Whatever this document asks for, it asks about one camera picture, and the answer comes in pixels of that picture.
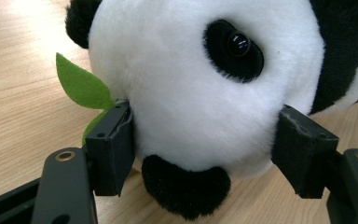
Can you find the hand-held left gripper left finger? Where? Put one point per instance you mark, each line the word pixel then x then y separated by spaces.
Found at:
pixel 112 149

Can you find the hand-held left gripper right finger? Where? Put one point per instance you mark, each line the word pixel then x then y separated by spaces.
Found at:
pixel 304 155

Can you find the panda plush toy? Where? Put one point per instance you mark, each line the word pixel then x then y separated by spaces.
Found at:
pixel 199 102

